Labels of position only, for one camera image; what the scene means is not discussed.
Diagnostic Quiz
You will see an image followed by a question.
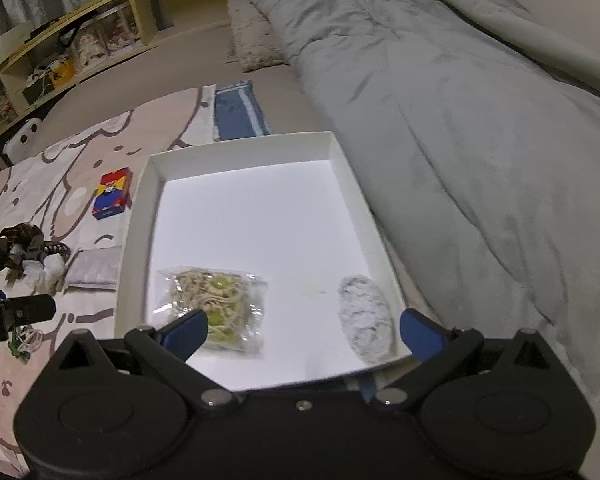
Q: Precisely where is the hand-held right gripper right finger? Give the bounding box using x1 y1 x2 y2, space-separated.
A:
370 309 556 415

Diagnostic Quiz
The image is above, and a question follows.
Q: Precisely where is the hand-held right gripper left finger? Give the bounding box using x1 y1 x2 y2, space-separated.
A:
55 309 241 413

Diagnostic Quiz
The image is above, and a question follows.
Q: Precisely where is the white hair ring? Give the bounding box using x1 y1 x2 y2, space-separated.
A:
12 327 44 351

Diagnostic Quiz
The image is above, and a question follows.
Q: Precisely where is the bag of rubber bands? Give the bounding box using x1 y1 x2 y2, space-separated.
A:
150 266 270 358

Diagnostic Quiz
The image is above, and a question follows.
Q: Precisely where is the brown hair claw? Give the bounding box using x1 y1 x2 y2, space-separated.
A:
0 224 43 281

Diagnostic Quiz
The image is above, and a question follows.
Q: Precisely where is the white lace cloth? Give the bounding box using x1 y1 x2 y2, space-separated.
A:
339 275 396 366

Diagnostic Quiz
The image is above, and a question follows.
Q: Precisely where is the clear plastic bag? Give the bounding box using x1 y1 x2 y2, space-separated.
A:
65 246 123 291

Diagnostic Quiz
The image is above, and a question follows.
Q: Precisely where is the white cardboard box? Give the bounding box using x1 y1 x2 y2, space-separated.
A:
114 131 411 393

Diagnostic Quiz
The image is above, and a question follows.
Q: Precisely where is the red blue card box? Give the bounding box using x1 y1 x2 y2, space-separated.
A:
91 166 132 221

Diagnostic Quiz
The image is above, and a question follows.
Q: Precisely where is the cartoon printed blanket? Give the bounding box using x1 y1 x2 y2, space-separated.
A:
0 85 217 471

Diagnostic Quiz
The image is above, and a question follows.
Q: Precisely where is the white device with black dots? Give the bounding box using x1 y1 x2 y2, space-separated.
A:
5 119 42 163

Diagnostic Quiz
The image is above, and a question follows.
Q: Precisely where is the grey duvet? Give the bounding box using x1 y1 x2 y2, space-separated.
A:
242 0 600 421

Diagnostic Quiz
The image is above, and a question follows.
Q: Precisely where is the blue striped towel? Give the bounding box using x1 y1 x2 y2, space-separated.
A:
214 80 272 142

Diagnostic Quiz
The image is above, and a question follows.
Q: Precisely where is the yellow container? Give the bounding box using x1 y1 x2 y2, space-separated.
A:
47 57 76 87

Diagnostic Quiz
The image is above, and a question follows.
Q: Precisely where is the doll in clear box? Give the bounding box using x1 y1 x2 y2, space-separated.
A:
75 30 107 68
105 10 141 52

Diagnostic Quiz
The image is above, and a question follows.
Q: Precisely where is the beige fluffy pillow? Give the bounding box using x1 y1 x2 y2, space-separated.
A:
227 0 292 72

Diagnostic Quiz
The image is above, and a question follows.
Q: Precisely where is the wooden shelf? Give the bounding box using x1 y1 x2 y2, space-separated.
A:
0 0 261 171

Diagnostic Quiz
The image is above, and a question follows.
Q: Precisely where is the brown strap headlamp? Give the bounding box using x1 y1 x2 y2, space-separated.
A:
24 240 71 295

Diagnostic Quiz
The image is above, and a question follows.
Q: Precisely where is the black bag strap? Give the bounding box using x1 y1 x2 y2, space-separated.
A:
57 22 82 52

